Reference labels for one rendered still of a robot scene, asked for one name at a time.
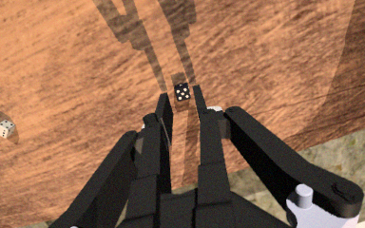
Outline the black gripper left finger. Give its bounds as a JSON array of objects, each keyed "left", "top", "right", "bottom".
[{"left": 48, "top": 92, "right": 174, "bottom": 228}]

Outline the white die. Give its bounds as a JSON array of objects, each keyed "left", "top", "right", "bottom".
[{"left": 0, "top": 120, "right": 15, "bottom": 138}]

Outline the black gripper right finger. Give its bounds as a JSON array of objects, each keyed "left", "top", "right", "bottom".
[{"left": 193, "top": 85, "right": 364, "bottom": 228}]

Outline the black die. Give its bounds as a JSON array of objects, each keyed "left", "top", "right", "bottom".
[{"left": 174, "top": 83, "right": 191, "bottom": 102}]

